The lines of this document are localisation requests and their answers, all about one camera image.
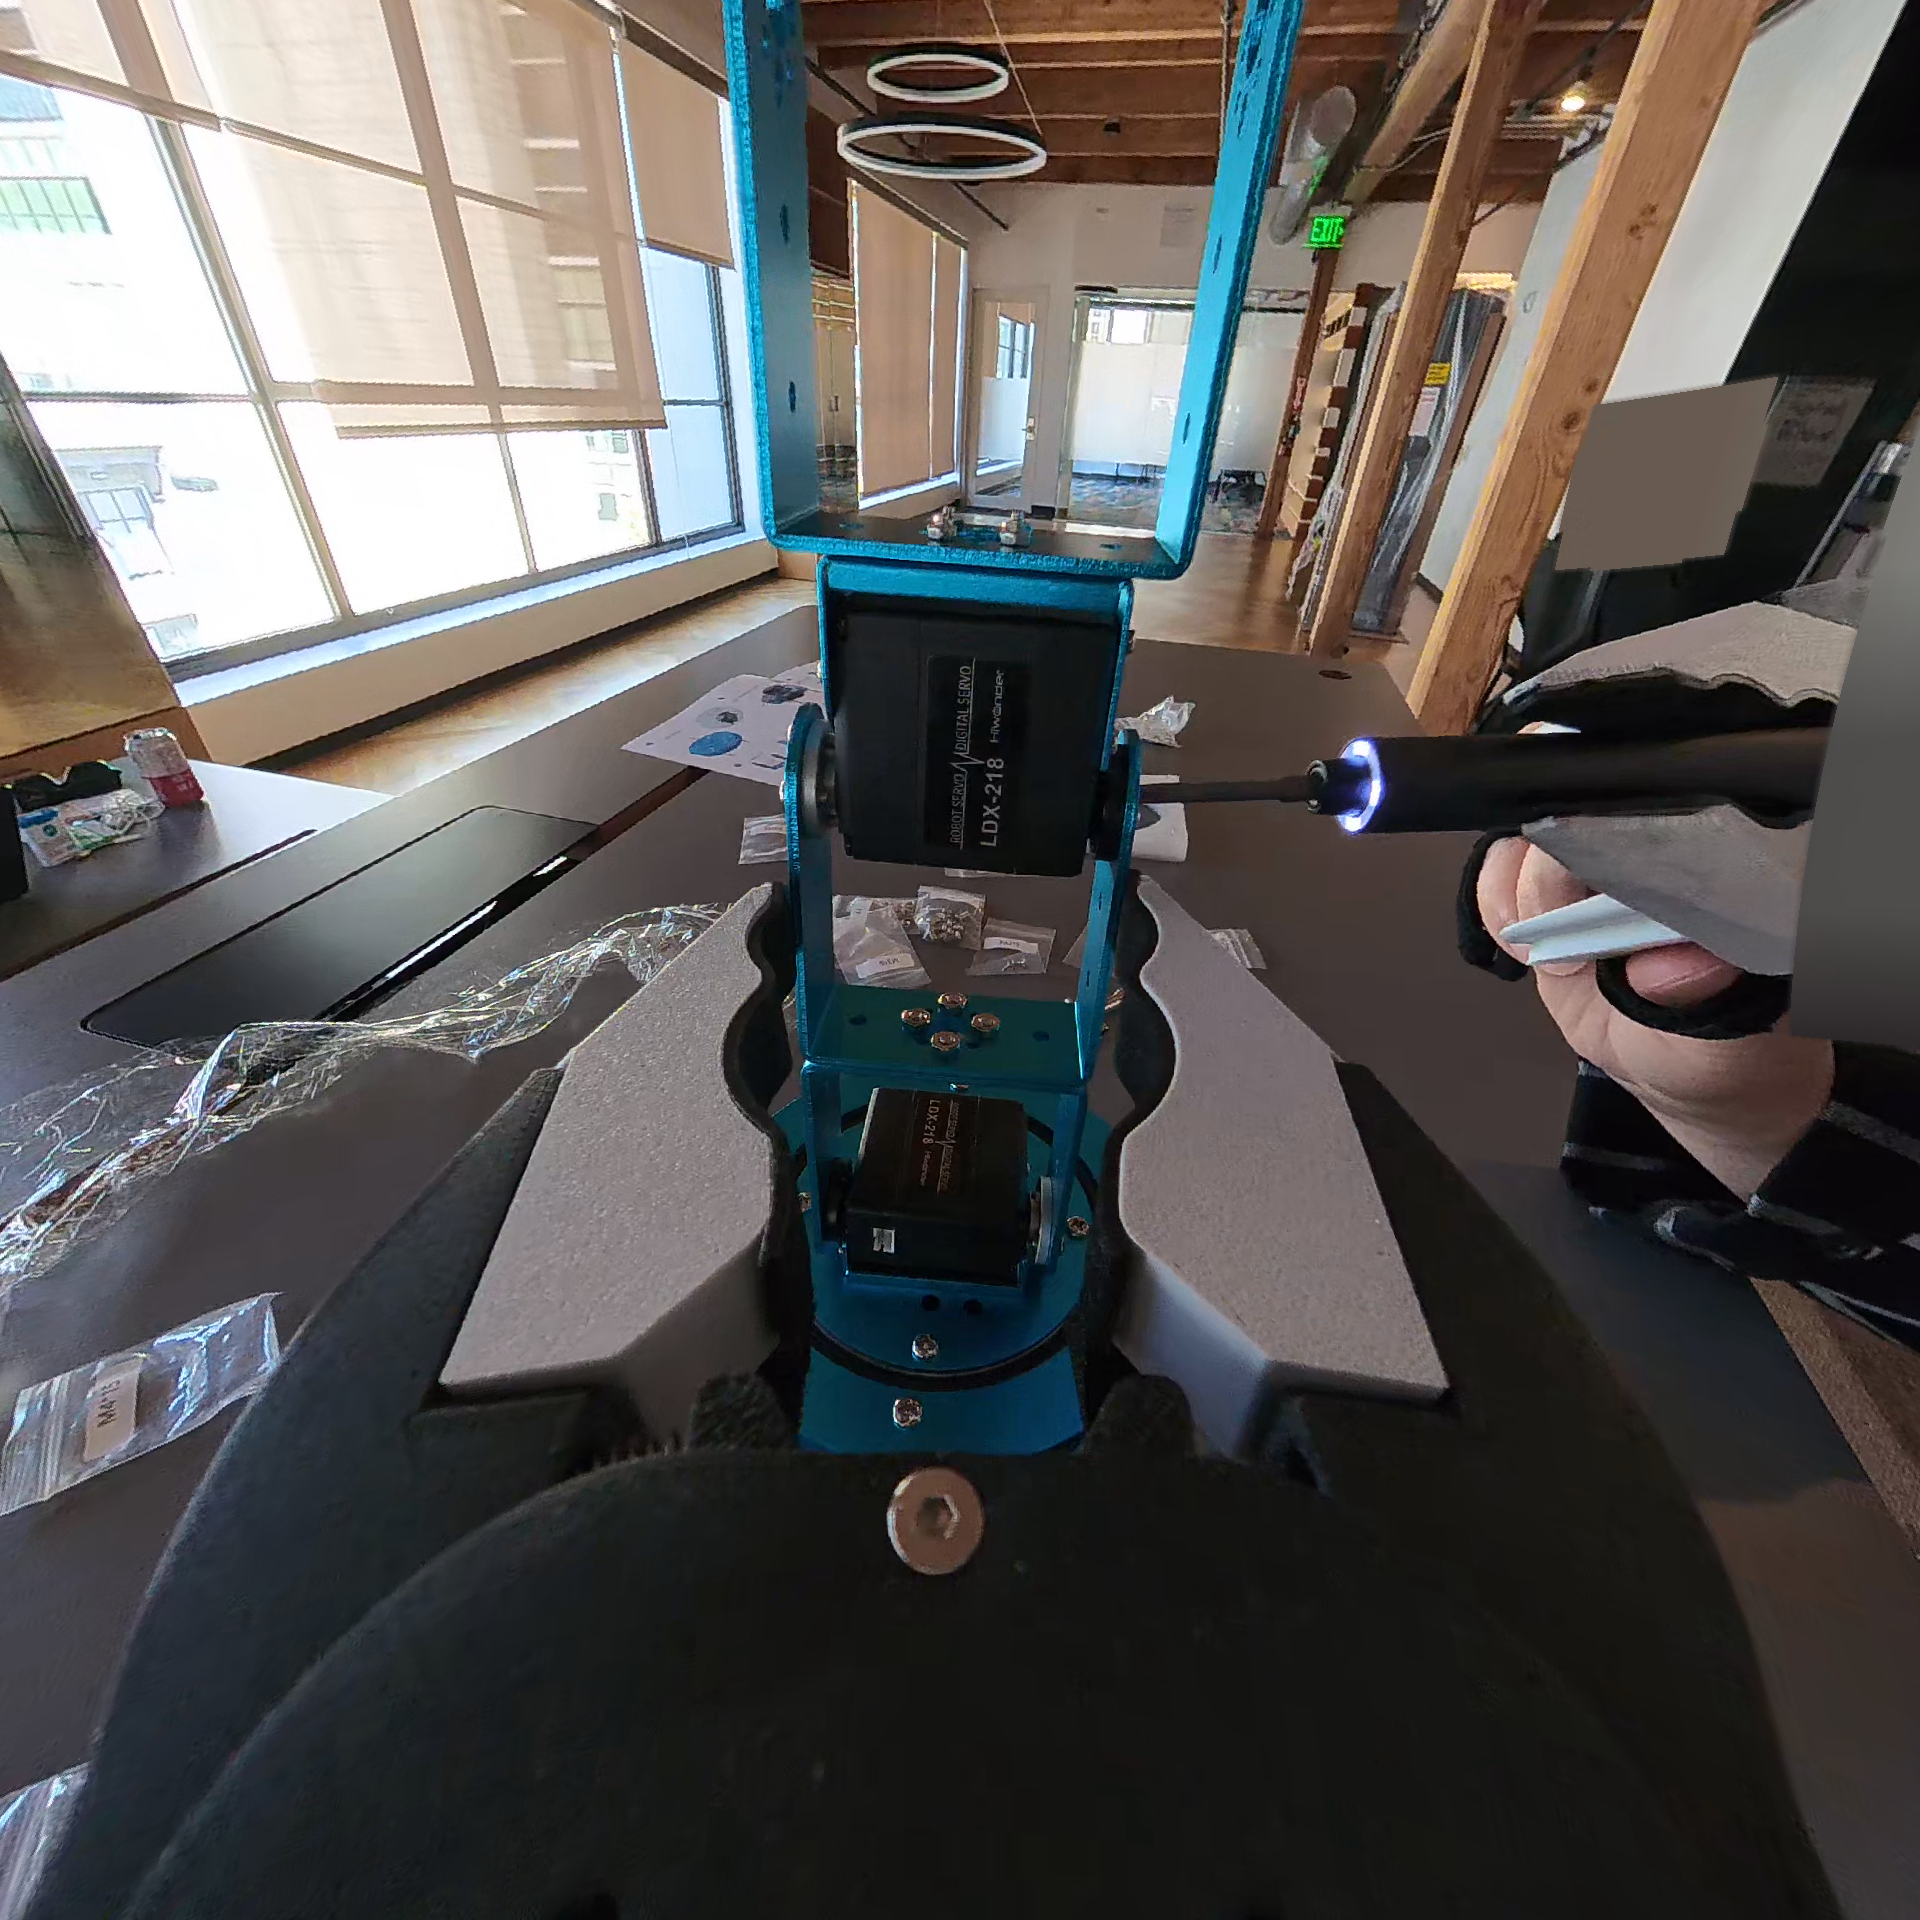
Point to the narrow beige roller blind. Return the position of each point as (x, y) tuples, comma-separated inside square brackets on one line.
[(682, 148)]

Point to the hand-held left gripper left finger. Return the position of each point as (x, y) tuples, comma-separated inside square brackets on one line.
[(600, 1200)]

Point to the stack of leaning panels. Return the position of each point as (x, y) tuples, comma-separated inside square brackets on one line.
[(1387, 480)]

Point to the crumpled clear plastic wrap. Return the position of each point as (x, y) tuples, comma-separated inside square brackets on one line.
[(299, 1065)]

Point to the wide beige roller blind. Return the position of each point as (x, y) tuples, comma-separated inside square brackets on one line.
[(420, 271)]

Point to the blue toy robot arm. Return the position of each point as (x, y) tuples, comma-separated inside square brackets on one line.
[(961, 751)]

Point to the labelled clear plastic bag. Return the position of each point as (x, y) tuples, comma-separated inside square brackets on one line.
[(37, 1838), (134, 1394)]

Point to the wooden post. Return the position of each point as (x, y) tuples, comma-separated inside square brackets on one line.
[(1425, 330), (1588, 376)]

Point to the printed instruction sheet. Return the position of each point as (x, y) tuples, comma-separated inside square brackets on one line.
[(720, 727)]

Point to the silver ceiling duct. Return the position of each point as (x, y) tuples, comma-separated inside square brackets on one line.
[(1312, 164)]

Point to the cluster of small parts bags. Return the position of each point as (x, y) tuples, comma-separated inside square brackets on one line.
[(949, 918)]

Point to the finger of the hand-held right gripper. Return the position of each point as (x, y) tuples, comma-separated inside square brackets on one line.
[(1710, 668), (1710, 884)]

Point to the crumpled clear plastic bag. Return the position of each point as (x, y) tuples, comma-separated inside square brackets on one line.
[(1157, 721)]

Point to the red soda can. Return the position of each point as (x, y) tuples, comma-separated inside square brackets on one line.
[(162, 768)]

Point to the white foam piece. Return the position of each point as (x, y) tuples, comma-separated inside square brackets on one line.
[(1162, 836)]

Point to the large grid window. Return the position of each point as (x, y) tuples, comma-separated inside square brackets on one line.
[(195, 511)]

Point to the black electric screwdriver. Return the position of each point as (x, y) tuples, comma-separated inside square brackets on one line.
[(1499, 787)]

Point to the tall beige roller blind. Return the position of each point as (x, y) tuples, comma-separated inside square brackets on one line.
[(901, 345)]

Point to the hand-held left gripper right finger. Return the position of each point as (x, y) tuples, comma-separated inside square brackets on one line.
[(1276, 1200)]

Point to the white green packets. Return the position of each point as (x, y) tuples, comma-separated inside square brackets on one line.
[(89, 827)]

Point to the white glass door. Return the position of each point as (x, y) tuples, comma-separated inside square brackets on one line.
[(1004, 404)]

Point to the person's right hand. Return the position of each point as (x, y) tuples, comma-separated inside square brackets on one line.
[(1693, 1096)]

